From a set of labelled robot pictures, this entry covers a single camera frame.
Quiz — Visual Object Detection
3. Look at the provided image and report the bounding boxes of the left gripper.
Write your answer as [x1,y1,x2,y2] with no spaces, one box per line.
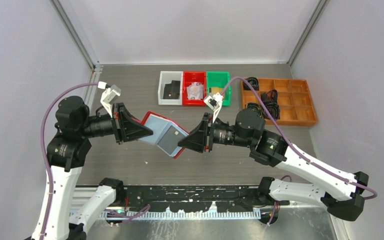
[79,101,154,143]

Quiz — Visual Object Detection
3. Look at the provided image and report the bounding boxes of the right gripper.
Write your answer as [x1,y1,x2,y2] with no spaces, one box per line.
[178,112,254,153]

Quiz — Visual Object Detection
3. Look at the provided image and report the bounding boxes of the dark grey card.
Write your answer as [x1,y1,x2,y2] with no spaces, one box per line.
[156,126,188,157]

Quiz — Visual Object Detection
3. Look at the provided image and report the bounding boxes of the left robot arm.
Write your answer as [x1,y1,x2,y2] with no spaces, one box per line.
[31,96,153,240]

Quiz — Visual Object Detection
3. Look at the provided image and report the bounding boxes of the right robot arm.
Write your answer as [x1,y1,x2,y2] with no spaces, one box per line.
[178,109,369,222]

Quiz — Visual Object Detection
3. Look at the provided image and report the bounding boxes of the silver card in red bin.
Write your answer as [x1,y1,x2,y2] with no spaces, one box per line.
[186,82,204,100]

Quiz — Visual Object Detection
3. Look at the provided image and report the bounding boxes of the black card in white bin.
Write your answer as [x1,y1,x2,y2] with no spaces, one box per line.
[163,80,181,100]

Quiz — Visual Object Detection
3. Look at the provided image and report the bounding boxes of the gold card in green bin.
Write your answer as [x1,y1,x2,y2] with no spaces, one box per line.
[208,86,225,100]

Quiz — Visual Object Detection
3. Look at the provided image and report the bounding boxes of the white plastic bin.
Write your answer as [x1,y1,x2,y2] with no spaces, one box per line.
[157,71,184,106]

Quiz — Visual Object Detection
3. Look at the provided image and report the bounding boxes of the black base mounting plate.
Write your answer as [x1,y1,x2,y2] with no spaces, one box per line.
[109,185,274,213]

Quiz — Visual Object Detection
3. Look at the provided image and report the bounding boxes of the green plastic bin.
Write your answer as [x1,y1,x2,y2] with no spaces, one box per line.
[206,71,232,107]

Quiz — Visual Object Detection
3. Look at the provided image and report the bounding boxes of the red plastic bin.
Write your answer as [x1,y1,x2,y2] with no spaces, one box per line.
[181,71,207,106]

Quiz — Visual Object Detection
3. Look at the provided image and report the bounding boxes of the rolled black belt lower left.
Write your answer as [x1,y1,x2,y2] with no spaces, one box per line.
[246,102,262,117]

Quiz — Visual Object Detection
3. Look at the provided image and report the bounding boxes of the rolled black belt top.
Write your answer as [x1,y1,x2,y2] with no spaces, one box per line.
[242,77,259,91]

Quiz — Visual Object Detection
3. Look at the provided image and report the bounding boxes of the rolled black belt middle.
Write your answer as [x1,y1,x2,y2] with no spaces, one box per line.
[260,89,278,104]

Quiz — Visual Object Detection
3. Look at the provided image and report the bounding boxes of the orange compartment tray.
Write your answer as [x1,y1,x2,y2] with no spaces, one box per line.
[257,78,318,127]

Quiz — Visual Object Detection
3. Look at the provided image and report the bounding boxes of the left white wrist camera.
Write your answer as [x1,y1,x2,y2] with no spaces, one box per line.
[97,81,121,117]

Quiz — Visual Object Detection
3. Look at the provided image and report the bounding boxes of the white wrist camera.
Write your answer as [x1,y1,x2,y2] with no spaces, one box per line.
[203,92,224,123]
[97,81,121,117]

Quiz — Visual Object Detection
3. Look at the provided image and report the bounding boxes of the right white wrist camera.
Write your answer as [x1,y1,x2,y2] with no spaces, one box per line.
[203,92,224,123]

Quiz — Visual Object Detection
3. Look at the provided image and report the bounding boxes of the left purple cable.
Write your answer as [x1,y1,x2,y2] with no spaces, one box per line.
[38,82,151,240]

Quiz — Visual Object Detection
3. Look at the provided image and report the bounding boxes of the purple cable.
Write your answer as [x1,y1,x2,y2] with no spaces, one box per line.
[38,82,151,240]
[219,76,378,227]

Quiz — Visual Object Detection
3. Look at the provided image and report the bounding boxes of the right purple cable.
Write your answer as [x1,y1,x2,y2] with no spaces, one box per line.
[219,76,378,227]

